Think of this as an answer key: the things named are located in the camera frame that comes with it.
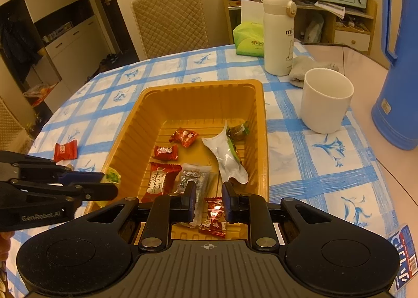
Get white cup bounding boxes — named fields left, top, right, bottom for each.
left=300, top=68, right=355, bottom=134

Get red white-print candy packet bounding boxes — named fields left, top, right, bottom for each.
left=169, top=128, right=199, bottom=148

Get silver green snack pouch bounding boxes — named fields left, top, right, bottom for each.
left=201, top=119, right=249, bottom=185

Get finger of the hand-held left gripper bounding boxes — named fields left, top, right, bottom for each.
left=0, top=179, right=119, bottom=233
left=0, top=151, right=106, bottom=185

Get quilted beige chair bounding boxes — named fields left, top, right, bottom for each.
left=0, top=96, right=33, bottom=155

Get white thermos bottle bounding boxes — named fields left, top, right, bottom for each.
left=261, top=0, right=297, bottom=76

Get blue red printed packet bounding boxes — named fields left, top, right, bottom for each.
left=385, top=224, right=413, bottom=292

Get small red candy packet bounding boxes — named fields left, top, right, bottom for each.
left=153, top=145, right=180, bottom=162

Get quilted chair back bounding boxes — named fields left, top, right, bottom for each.
left=131, top=0, right=210, bottom=60

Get wooden shelf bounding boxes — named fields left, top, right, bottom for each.
left=221, top=0, right=378, bottom=54

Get green brown snack packet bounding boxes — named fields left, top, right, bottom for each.
left=226, top=121, right=251, bottom=142

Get row of shoes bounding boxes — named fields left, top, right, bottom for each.
left=98, top=53, right=121, bottom=70

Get dark patterned snack packet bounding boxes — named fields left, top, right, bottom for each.
left=171, top=163, right=211, bottom=201

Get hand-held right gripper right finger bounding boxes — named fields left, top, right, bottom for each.
left=221, top=181, right=355, bottom=252

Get green tissue box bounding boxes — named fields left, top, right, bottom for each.
left=233, top=0, right=266, bottom=57

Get orange plastic tray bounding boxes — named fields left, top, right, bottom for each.
left=83, top=79, right=270, bottom=243

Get grey cloth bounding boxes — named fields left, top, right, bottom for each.
left=287, top=56, right=343, bottom=89

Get white cabinet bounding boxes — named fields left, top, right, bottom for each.
left=0, top=0, right=113, bottom=116

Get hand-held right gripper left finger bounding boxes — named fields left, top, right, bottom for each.
left=73, top=181, right=198, bottom=252

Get yellow green candy packet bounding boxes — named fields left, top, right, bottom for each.
left=100, top=168, right=121, bottom=185

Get dark hanging clothes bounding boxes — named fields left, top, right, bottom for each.
left=0, top=14, right=40, bottom=67

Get blue checked tablecloth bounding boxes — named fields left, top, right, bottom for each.
left=0, top=42, right=392, bottom=298

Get red white-label snack packet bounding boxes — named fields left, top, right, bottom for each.
left=144, top=162, right=183, bottom=202

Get red square snack packet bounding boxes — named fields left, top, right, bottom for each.
left=53, top=140, right=79, bottom=163

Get blue thermos jug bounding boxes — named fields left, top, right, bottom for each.
left=371, top=0, right=418, bottom=151

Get red gold candy packet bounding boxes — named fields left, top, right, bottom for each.
left=199, top=197, right=227, bottom=238

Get red plastic bag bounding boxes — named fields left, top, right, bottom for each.
left=23, top=83, right=57, bottom=108

